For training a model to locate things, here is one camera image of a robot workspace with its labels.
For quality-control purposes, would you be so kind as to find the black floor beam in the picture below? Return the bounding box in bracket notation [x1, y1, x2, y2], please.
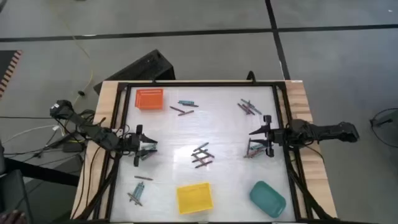
[0, 157, 81, 187]

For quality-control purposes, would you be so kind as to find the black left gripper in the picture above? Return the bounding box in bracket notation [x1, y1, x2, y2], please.
[123, 124, 159, 167]

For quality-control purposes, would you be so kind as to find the yellow plastic basket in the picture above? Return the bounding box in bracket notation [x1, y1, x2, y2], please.
[175, 182, 215, 215]

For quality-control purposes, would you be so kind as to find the orange plastic basket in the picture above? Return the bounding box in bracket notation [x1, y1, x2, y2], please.
[134, 88, 165, 111]

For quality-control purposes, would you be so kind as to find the person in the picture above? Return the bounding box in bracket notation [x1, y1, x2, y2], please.
[0, 210, 28, 224]

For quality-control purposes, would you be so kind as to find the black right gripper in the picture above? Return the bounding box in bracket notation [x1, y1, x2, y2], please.
[248, 114, 286, 158]

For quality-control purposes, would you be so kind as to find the black cable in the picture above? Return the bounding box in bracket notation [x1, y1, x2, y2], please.
[2, 130, 91, 159]
[0, 115, 53, 120]

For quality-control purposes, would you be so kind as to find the yellow cable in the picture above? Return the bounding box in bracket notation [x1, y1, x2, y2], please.
[46, 0, 95, 106]

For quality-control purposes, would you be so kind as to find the white cable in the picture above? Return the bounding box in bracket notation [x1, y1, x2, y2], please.
[1, 123, 68, 146]

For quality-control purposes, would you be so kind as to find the teal plastic tray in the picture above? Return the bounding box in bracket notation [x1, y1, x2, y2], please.
[248, 180, 287, 219]

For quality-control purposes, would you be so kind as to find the black power adapter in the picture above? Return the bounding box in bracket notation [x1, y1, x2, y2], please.
[62, 141, 85, 153]

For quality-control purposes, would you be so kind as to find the black striped-edge floor mat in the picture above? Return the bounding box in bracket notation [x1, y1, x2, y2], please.
[0, 49, 24, 100]

